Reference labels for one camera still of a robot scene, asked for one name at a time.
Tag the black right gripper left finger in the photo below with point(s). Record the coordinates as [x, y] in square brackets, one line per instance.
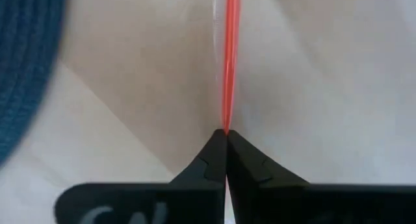
[146, 204]

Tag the red drinking straw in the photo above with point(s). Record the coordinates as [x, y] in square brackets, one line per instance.
[230, 55]

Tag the round dark woven placemat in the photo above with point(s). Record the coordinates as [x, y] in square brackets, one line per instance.
[22, 55]

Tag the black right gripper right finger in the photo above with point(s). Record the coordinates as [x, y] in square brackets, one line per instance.
[325, 207]

